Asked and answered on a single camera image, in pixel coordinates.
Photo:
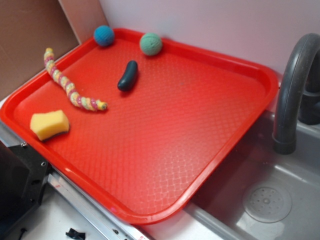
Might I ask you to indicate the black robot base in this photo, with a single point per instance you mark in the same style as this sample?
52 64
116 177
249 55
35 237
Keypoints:
23 177

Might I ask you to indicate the red plastic tray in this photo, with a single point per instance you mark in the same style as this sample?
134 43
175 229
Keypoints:
155 145

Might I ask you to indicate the dark green toy cucumber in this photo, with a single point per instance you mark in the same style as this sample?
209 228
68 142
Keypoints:
129 77

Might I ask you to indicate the green yarn ball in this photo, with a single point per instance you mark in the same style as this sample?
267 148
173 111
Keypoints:
150 44

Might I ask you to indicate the blue yarn ball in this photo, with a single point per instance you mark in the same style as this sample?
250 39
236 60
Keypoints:
104 36

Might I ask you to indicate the grey plastic sink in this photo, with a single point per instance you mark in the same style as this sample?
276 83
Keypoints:
218 203

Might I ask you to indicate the yellow sponge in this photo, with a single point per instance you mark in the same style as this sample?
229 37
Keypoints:
49 124

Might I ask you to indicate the sink drain cover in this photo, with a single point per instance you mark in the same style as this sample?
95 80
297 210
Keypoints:
267 202

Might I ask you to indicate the grey plastic faucet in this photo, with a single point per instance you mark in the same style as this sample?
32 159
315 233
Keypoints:
299 94

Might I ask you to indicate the black tape scrap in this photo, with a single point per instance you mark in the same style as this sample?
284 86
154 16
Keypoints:
75 235

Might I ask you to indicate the brown cardboard panel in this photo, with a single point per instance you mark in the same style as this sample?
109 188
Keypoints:
27 28

